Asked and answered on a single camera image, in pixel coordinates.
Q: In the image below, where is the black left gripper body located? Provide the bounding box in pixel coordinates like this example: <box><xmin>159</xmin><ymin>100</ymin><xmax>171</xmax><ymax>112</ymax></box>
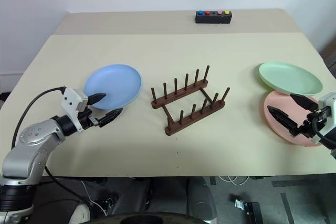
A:
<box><xmin>79</xmin><ymin>108</ymin><xmax>102</xmax><ymax>131</ymax></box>

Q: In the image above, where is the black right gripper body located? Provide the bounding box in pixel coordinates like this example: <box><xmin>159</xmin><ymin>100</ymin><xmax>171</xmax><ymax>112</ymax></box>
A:
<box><xmin>293</xmin><ymin>106</ymin><xmax>329</xmax><ymax>138</ymax></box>

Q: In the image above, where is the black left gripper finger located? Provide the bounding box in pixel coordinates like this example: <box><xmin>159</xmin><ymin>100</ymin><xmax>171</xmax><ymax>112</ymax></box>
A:
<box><xmin>98</xmin><ymin>108</ymin><xmax>123</xmax><ymax>128</ymax></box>
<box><xmin>88</xmin><ymin>93</ymin><xmax>107</xmax><ymax>105</ymax></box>

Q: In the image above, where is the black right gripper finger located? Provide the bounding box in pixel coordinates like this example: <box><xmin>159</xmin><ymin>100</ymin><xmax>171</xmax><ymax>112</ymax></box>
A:
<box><xmin>267</xmin><ymin>105</ymin><xmax>303</xmax><ymax>137</ymax></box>
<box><xmin>289</xmin><ymin>93</ymin><xmax>319</xmax><ymax>111</ymax></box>

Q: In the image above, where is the pink-red plate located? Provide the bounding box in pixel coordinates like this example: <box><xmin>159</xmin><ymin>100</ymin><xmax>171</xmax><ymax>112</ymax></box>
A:
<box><xmin>263</xmin><ymin>90</ymin><xmax>325</xmax><ymax>148</ymax></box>

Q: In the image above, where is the blue plate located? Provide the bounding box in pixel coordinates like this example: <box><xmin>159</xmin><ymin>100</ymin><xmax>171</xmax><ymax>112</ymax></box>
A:
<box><xmin>83</xmin><ymin>63</ymin><xmax>143</xmax><ymax>111</ymax></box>

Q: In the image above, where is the green plate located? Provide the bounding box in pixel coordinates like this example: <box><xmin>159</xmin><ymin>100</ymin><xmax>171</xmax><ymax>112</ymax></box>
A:
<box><xmin>258</xmin><ymin>62</ymin><xmax>323</xmax><ymax>97</ymax></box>

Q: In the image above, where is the dark wooden dish rack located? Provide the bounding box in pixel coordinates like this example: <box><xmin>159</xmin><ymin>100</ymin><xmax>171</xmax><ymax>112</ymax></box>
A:
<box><xmin>150</xmin><ymin>65</ymin><xmax>231</xmax><ymax>136</ymax></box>

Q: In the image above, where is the white rounded cover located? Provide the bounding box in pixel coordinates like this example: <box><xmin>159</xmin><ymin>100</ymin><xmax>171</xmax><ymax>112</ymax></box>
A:
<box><xmin>70</xmin><ymin>202</ymin><xmax>92</xmax><ymax>224</ymax></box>

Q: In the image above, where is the dark grey rounded shell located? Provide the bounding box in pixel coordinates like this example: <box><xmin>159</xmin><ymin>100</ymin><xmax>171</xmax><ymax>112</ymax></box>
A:
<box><xmin>186</xmin><ymin>176</ymin><xmax>219</xmax><ymax>222</ymax></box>

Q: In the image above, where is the black button box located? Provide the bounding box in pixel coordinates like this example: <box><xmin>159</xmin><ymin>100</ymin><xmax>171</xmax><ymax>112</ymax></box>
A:
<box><xmin>195</xmin><ymin>10</ymin><xmax>232</xmax><ymax>25</ymax></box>

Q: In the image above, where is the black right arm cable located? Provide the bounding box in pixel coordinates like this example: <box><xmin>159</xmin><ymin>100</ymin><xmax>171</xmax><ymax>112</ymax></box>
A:
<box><xmin>312</xmin><ymin>118</ymin><xmax>336</xmax><ymax>149</ymax></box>

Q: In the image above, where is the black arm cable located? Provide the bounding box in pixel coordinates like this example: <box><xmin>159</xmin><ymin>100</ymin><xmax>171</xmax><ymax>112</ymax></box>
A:
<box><xmin>312</xmin><ymin>118</ymin><xmax>336</xmax><ymax>149</ymax></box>
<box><xmin>10</xmin><ymin>86</ymin><xmax>107</xmax><ymax>216</ymax></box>

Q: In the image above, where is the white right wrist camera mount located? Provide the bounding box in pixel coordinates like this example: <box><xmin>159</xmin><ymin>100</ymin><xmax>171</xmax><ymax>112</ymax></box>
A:
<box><xmin>318</xmin><ymin>93</ymin><xmax>336</xmax><ymax>145</ymax></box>

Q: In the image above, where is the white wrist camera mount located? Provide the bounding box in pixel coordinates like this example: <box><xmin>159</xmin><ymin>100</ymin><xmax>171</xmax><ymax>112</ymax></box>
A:
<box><xmin>60</xmin><ymin>87</ymin><xmax>89</xmax><ymax>132</ymax></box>
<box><xmin>318</xmin><ymin>93</ymin><xmax>336</xmax><ymax>145</ymax></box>

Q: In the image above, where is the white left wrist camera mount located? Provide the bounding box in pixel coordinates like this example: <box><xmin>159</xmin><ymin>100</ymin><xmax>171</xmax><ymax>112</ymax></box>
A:
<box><xmin>60</xmin><ymin>87</ymin><xmax>89</xmax><ymax>132</ymax></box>

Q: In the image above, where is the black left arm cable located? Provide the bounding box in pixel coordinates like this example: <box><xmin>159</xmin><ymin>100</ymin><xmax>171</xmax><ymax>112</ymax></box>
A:
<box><xmin>10</xmin><ymin>86</ymin><xmax>107</xmax><ymax>216</ymax></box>

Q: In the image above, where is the thin white wire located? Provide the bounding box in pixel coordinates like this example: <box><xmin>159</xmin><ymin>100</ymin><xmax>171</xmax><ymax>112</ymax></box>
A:
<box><xmin>80</xmin><ymin>180</ymin><xmax>107</xmax><ymax>216</ymax></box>

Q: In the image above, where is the white cable under table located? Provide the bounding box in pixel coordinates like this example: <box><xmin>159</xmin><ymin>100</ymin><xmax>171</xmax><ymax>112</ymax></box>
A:
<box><xmin>217</xmin><ymin>175</ymin><xmax>250</xmax><ymax>186</ymax></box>

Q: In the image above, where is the silver and black floor bracket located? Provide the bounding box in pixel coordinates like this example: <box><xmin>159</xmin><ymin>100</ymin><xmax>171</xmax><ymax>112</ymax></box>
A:
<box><xmin>234</xmin><ymin>198</ymin><xmax>261</xmax><ymax>224</ymax></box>

